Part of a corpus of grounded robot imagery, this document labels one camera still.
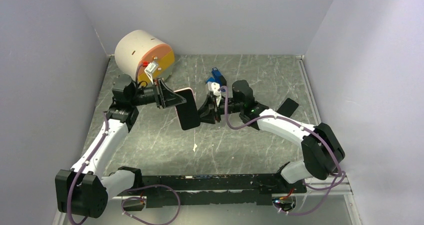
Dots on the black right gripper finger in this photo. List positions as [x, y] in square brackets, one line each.
[206, 116]
[208, 105]

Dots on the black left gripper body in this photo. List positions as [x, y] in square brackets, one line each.
[160, 103]

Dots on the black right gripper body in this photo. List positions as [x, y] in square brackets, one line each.
[220, 110]

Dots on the black smartphone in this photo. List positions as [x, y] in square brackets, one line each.
[188, 119]
[288, 107]

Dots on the pink phone case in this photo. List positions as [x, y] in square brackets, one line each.
[190, 98]

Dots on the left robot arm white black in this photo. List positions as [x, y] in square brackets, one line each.
[83, 190]

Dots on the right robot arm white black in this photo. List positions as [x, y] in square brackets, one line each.
[321, 150]

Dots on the blue and black gadget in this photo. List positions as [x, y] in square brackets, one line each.
[218, 77]

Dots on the round cream drawer cabinet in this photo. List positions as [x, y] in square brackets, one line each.
[137, 49]

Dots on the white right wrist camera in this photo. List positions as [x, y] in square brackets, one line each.
[214, 92]

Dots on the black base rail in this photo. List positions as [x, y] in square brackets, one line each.
[268, 185]

